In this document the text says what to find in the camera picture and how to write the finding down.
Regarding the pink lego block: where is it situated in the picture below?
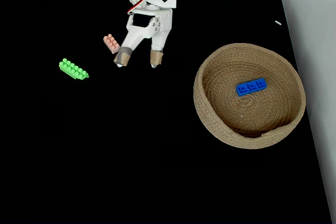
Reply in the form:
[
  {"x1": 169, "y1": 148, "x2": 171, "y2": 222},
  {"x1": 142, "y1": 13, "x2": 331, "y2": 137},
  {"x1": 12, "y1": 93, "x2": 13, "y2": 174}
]
[{"x1": 102, "y1": 34, "x2": 121, "y2": 55}]

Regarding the green lego block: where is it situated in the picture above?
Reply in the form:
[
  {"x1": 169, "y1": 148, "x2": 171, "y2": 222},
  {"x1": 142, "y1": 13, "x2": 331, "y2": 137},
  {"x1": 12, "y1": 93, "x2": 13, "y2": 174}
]
[{"x1": 58, "y1": 58, "x2": 90, "y2": 81}]

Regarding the blue lego block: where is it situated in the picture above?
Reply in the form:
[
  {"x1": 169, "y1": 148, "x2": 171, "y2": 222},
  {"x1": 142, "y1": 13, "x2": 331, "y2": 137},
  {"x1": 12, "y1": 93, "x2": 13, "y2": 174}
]
[{"x1": 235, "y1": 77, "x2": 268, "y2": 97}]

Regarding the round woven rope basket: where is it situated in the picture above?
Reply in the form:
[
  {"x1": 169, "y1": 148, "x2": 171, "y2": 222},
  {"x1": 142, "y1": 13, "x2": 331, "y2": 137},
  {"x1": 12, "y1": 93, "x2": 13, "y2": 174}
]
[{"x1": 193, "y1": 42, "x2": 307, "y2": 150}]

